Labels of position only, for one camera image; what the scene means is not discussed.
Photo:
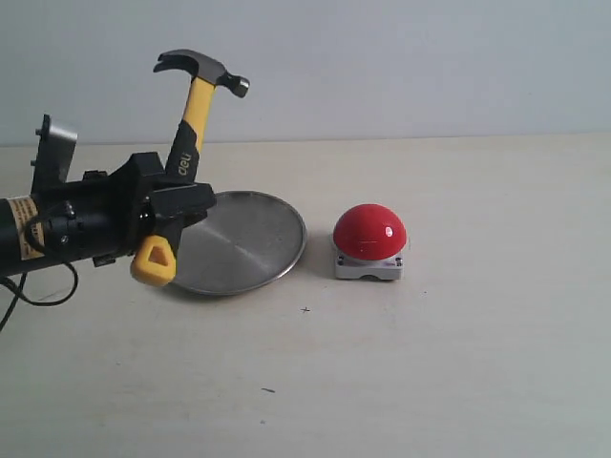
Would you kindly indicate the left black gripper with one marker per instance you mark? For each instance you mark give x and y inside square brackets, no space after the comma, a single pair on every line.
[107,216]

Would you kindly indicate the yellow black claw hammer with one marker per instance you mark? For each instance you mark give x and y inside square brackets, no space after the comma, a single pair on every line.
[155,262]

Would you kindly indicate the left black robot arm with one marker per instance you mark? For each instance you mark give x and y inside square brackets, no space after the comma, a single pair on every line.
[22,236]

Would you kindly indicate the red dome push button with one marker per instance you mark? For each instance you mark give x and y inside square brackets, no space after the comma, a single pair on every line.
[369,240]

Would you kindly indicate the round steel plate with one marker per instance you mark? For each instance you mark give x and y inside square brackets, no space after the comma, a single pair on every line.
[248,240]

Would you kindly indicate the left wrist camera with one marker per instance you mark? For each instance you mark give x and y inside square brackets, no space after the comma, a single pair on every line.
[54,155]

